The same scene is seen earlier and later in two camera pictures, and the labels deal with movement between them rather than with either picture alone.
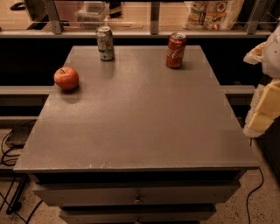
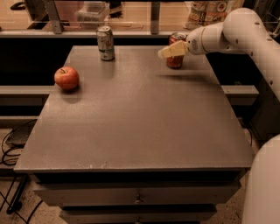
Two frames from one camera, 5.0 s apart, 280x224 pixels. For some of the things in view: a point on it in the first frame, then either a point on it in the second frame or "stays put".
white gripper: x=271 y=59 -> x=194 y=44
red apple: x=66 y=78 stays put
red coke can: x=175 y=50 stays put
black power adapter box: x=18 y=135 stays put
